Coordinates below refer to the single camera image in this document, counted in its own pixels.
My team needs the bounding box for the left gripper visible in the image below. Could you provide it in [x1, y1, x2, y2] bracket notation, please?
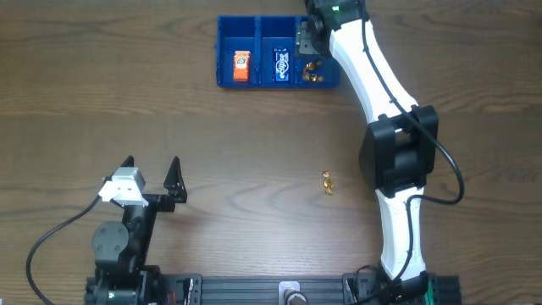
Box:
[119, 154, 189, 214]

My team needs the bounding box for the orange candy box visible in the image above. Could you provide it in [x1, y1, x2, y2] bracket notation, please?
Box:
[232, 50, 252, 83]

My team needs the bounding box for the blue candy pack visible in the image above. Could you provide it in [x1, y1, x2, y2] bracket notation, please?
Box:
[273, 47, 292, 83]

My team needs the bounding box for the blue tray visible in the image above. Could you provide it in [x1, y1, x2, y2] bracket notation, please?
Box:
[215, 14, 342, 90]

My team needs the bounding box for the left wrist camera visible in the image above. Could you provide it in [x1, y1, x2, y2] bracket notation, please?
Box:
[97, 166, 149, 208]

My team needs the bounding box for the mounting rail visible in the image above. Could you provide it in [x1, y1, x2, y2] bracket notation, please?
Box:
[84, 274, 462, 305]

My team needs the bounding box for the black cable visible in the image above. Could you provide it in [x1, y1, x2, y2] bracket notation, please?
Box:
[353, 105, 466, 297]
[25, 194, 105, 305]

